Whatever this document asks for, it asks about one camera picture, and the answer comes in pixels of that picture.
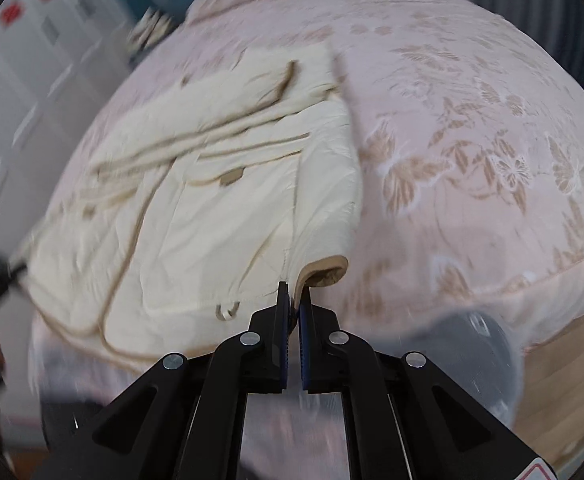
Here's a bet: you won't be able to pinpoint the cream items on nightstand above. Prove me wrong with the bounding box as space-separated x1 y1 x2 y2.
126 8 176 56

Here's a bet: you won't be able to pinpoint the white wardrobe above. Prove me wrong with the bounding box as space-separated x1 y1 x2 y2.
0 0 132 257

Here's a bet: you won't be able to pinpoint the pink floral bedspread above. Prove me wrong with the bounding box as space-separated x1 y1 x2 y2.
49 0 584 346

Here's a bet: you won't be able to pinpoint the cream padded jacket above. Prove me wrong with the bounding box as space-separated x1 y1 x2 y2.
23 44 362 364

